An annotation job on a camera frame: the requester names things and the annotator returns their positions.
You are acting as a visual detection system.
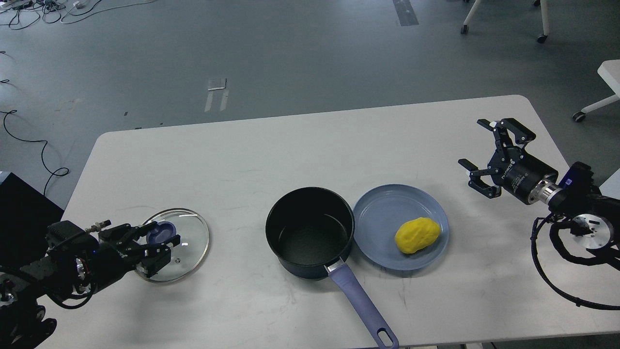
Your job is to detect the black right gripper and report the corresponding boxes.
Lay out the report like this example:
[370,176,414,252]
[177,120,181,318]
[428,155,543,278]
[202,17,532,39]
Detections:
[458,118,558,205]

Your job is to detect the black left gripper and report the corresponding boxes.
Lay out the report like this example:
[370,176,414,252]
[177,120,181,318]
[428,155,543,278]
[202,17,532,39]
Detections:
[73,222,180,294]

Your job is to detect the glass pot lid blue knob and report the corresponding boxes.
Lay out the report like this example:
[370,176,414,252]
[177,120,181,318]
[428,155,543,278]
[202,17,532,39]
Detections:
[133,208,210,283]

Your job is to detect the yellow toy potato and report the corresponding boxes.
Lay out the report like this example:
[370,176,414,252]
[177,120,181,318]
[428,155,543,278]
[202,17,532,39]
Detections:
[394,217,441,254]

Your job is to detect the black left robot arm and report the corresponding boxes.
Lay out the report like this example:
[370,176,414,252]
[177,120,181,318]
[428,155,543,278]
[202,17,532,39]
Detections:
[1,221,181,349]

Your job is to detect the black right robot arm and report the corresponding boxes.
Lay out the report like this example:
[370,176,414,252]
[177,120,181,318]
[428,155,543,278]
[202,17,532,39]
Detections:
[458,118,619,311]

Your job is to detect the black box at left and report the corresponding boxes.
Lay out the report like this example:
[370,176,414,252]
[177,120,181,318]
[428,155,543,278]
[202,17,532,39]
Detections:
[0,172,64,268]

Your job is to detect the blue plate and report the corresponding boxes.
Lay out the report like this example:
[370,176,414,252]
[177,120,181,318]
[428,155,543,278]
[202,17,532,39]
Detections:
[354,184,450,272]

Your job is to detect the white chair legs with casters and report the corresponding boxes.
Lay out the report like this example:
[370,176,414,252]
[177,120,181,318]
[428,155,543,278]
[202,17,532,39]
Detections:
[460,0,550,44]

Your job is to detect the white side table corner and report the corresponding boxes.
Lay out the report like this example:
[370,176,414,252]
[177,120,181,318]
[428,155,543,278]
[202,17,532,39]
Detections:
[572,59,620,122]

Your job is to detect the grey floor tape strip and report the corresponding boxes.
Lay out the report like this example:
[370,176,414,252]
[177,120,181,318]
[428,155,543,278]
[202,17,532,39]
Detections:
[392,0,419,27]

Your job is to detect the black saucepan purple handle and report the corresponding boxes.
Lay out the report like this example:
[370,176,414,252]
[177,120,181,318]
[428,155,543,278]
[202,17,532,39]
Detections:
[265,187,399,349]

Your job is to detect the black cable on floor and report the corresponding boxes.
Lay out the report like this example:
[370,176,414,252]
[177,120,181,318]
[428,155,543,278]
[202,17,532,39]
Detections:
[0,111,70,197]

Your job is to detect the cable bundle on floor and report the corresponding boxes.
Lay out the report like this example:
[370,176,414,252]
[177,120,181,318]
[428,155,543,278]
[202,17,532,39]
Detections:
[0,0,158,32]

